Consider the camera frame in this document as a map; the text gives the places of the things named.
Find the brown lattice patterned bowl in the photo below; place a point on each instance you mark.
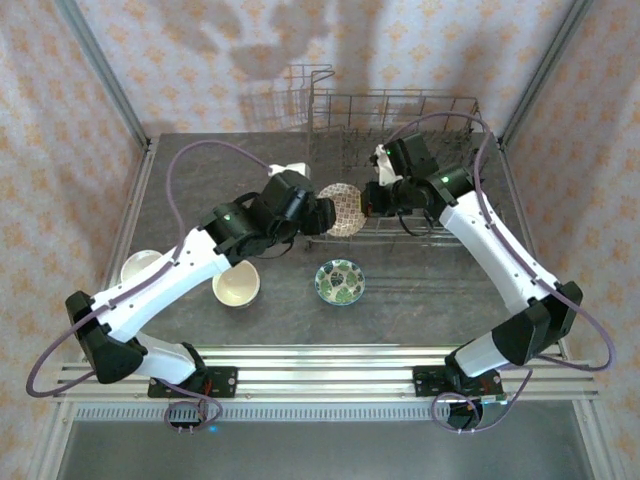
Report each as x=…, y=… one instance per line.
x=345, y=215

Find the cream ceramic bowl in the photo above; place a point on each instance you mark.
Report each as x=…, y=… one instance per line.
x=137, y=262
x=237, y=287

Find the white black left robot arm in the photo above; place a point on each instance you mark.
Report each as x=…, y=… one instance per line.
x=160, y=280

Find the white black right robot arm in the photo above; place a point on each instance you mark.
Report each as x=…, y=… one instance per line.
x=485, y=250

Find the green circuit board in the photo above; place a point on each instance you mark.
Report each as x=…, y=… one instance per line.
x=495, y=400

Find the grey metal panel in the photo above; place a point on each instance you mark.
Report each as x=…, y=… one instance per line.
x=325, y=450

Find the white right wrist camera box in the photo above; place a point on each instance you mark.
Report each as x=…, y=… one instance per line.
x=386, y=172

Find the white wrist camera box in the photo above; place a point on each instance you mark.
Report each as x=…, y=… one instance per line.
x=386, y=172
x=295, y=168

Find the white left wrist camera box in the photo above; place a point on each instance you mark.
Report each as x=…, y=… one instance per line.
x=295, y=168

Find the aluminium side rail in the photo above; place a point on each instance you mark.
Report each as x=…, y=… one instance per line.
x=131, y=200
x=510, y=170

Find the aluminium mounting rail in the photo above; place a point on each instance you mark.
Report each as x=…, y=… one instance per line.
x=325, y=375

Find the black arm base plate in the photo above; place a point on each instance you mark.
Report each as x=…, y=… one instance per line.
x=225, y=382
x=425, y=382

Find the aluminium frame post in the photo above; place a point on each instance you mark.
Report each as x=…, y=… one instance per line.
x=101, y=65
x=547, y=65

